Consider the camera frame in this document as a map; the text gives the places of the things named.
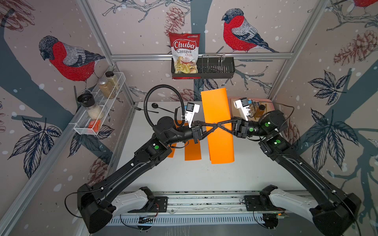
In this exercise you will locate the black spoon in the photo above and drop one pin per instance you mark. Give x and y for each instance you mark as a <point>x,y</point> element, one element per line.
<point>156,106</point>

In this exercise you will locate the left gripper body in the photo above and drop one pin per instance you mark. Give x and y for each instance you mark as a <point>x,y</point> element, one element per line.
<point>194,132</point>

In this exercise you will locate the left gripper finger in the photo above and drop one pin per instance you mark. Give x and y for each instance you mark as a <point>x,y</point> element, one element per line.
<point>229,126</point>
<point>205,133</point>

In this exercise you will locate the black fork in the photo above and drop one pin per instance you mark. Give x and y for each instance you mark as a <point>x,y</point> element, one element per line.
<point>140,109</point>

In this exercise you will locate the clear acrylic wall shelf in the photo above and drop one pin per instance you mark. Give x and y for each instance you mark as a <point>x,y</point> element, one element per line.
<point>81,127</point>

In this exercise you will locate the red cassava chips bag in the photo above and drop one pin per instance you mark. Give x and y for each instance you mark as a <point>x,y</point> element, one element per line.
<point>185,50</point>

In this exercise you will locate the black wire wall basket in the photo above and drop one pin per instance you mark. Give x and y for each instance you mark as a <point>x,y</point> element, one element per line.
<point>208,68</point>

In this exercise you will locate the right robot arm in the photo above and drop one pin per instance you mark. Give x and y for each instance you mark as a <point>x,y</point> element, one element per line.
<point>332,212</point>

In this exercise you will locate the black lid rice jar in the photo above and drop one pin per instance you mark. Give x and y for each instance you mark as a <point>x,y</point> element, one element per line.
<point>94,111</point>

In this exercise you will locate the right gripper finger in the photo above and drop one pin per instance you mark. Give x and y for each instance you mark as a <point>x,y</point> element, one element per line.
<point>221,126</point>
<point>231,121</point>

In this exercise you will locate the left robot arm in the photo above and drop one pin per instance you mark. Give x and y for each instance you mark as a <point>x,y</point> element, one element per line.
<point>95,202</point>

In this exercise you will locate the pink tray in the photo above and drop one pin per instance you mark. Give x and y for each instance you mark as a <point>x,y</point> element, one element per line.
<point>273,106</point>

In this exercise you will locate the brown spice jar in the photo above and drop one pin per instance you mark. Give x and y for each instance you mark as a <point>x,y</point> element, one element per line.
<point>106,88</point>

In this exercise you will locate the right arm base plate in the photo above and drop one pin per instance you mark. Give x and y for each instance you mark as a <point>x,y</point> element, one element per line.
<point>259,203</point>

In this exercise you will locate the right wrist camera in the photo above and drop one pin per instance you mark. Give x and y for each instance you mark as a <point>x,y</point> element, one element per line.
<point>243,108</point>

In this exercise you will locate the small red packet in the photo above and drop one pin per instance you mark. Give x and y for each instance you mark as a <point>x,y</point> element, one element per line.
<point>94,125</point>

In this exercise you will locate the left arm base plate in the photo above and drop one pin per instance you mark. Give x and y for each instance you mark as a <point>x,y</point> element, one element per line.
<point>154,205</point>

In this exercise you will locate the small amber bottle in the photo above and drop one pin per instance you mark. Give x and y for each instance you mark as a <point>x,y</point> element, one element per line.
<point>259,111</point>

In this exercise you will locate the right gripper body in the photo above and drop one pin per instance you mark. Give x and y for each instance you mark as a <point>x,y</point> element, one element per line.
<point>243,129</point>

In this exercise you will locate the tan spice jar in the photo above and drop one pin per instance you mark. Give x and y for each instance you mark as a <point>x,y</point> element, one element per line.
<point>113,79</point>

